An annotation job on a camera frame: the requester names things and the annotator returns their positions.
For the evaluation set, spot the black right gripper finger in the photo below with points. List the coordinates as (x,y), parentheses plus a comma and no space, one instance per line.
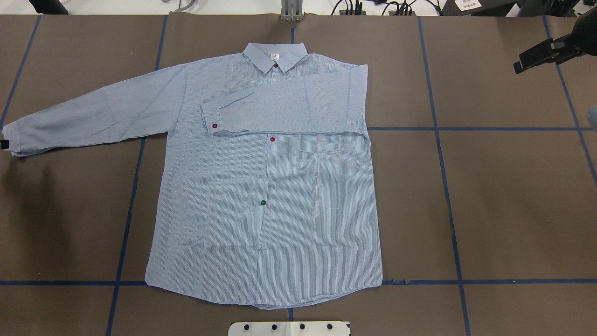
(541,53)

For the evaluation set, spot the black power strip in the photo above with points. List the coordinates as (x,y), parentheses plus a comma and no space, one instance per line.
(373,7)

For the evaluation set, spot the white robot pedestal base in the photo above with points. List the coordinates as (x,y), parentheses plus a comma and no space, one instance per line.
(291,328)

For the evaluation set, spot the light blue striped shirt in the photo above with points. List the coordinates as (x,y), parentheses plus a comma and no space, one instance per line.
(267,196)

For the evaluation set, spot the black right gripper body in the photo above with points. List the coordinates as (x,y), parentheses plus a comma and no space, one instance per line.
(588,31)

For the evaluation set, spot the grey aluminium frame post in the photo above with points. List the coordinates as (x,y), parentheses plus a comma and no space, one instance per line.
(292,10)

